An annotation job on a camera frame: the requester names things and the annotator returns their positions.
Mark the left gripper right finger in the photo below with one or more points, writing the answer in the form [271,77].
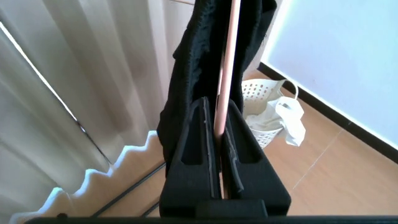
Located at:
[261,183]

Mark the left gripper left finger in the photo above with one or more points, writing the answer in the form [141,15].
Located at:
[189,180]

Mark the white printed T-shirt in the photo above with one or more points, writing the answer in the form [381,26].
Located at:
[292,124]

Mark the black shorts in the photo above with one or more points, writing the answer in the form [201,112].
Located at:
[192,62]

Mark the pink clothes hanger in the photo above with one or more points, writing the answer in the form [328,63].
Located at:
[228,62]

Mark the black clothes rack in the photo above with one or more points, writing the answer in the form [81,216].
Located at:
[130,189]

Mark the white laundry basket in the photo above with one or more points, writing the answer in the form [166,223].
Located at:
[258,90]

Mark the beige curtain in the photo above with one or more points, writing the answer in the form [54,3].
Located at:
[77,62]

